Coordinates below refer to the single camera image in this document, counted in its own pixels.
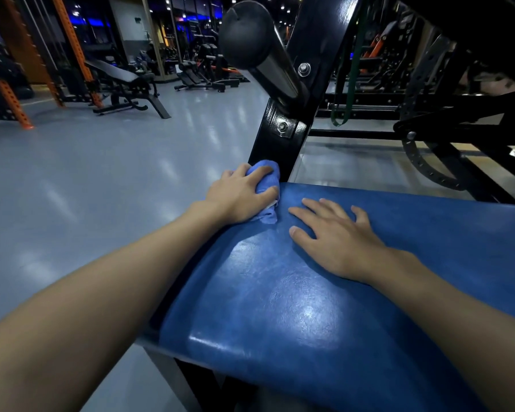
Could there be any person's left hand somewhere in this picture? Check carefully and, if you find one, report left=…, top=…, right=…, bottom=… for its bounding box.
left=188, top=163, right=280, bottom=226

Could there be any person's right hand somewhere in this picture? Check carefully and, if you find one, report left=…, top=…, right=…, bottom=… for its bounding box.
left=287, top=197, right=395, bottom=286

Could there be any blue microfibre cloth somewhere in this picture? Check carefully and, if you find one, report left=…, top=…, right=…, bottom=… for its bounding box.
left=233, top=160, right=281, bottom=225

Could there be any blue bench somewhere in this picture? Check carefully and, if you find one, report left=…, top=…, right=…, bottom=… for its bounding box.
left=137, top=182, right=515, bottom=412

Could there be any person's left forearm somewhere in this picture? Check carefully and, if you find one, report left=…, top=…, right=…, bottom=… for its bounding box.
left=0, top=201, right=228, bottom=412

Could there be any person's right forearm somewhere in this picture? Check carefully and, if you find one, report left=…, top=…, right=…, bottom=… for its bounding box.
left=369, top=248, right=515, bottom=412

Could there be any black incline bench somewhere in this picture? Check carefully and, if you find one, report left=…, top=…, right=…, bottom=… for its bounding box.
left=173, top=60, right=241, bottom=93

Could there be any green resistance band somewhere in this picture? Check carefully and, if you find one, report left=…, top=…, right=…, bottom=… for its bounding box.
left=330, top=0, right=370, bottom=128

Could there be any grey perforated adjustment plate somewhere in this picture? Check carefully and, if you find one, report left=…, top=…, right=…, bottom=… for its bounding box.
left=399, top=34, right=466, bottom=192

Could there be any black curved handle bar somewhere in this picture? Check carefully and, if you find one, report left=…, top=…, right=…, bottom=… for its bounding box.
left=219, top=0, right=310, bottom=112

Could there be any black gym machine frame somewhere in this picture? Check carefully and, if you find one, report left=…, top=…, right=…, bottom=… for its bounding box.
left=248, top=0, right=363, bottom=183
left=308, top=0, right=515, bottom=205

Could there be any orange perforated rack post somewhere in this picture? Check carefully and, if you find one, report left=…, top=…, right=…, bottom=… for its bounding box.
left=49, top=0, right=105, bottom=109
left=0, top=38, right=35, bottom=130

